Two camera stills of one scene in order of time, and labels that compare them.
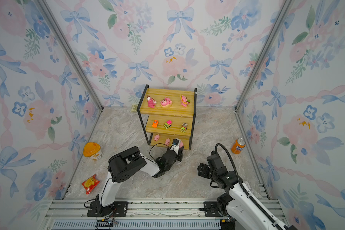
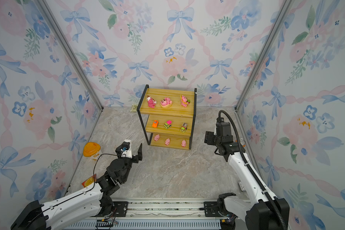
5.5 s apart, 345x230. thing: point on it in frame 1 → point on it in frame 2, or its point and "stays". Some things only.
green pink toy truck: (166, 125) stays
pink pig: (166, 103) stays
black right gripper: (202, 170) → (209, 138)
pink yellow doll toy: (184, 100) stays
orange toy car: (155, 123) stays
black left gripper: (180, 155) → (136, 158)
